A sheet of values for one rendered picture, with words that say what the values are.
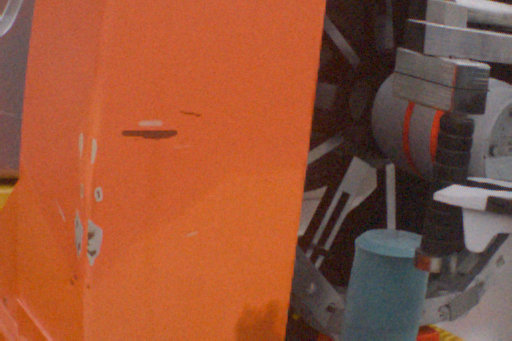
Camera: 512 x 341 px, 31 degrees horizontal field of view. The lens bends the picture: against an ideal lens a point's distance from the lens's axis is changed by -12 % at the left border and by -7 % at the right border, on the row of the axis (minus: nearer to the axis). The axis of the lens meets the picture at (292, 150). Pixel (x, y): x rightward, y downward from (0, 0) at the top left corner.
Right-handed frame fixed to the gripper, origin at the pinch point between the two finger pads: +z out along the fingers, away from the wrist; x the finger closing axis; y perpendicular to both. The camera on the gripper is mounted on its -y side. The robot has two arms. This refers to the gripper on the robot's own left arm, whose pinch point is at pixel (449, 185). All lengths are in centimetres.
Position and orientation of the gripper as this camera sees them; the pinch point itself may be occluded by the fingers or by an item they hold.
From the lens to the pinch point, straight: 92.9
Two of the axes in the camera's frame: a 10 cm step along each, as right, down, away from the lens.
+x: 2.0, -1.6, 9.7
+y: -1.2, 9.8, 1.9
